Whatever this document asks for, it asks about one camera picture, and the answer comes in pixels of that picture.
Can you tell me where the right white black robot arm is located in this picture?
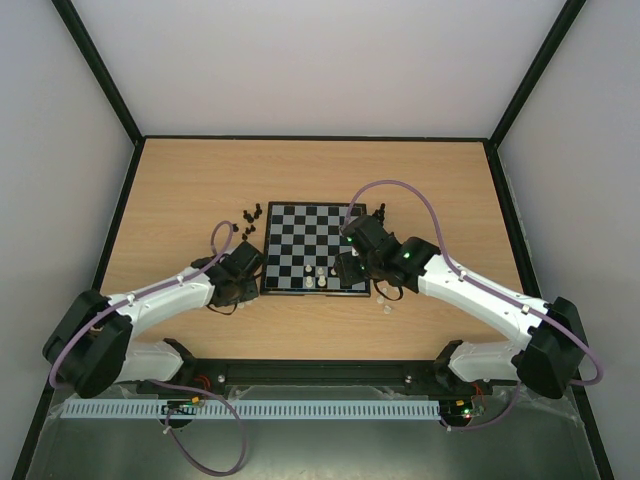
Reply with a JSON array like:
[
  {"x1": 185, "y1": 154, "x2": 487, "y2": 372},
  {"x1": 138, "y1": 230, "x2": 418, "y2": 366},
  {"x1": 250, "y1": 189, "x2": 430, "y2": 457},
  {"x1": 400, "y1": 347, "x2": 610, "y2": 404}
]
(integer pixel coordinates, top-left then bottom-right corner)
[{"x1": 335, "y1": 215, "x2": 586, "y2": 399}]

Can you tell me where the purple cable loop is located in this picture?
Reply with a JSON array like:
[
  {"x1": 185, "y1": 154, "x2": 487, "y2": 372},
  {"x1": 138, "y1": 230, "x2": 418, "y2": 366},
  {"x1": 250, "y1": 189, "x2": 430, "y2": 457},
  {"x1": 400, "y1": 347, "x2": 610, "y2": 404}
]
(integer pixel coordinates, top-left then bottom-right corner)
[{"x1": 163, "y1": 378, "x2": 247, "y2": 476}]

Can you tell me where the grey slotted cable duct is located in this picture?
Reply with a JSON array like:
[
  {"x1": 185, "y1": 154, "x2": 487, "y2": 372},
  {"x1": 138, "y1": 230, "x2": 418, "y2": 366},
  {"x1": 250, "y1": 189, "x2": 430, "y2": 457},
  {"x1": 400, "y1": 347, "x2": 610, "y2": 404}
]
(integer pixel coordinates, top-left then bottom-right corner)
[{"x1": 60, "y1": 399, "x2": 441, "y2": 421}]

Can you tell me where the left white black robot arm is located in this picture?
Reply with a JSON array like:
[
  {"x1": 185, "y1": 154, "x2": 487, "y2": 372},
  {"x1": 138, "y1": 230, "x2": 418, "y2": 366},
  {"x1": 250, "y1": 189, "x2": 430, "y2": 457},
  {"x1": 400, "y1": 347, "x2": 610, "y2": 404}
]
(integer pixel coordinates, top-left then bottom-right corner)
[{"x1": 42, "y1": 242, "x2": 265, "y2": 398}]

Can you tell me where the black white chess board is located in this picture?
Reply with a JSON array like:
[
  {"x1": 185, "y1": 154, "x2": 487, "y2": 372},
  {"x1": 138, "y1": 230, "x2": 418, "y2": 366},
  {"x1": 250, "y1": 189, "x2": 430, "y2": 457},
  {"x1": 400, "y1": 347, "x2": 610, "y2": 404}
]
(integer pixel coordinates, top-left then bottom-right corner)
[{"x1": 260, "y1": 201, "x2": 371, "y2": 297}]

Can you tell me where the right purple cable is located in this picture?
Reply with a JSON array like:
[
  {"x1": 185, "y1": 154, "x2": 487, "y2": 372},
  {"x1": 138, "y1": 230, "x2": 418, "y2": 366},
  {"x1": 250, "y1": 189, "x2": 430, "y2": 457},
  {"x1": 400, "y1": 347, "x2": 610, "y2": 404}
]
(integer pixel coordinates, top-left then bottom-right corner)
[{"x1": 344, "y1": 179, "x2": 604, "y2": 431}]

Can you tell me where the black aluminium frame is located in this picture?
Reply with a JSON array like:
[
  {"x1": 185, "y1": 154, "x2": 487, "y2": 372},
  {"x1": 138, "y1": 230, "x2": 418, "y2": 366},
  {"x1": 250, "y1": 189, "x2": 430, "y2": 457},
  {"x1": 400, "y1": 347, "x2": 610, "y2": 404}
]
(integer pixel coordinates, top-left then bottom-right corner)
[{"x1": 9, "y1": 0, "x2": 616, "y2": 480}]

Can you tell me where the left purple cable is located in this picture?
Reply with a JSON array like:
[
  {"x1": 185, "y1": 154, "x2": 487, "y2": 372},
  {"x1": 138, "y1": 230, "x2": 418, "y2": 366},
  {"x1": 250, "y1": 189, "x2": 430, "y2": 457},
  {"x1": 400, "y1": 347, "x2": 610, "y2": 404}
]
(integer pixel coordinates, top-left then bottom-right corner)
[{"x1": 47, "y1": 219, "x2": 239, "y2": 391}]

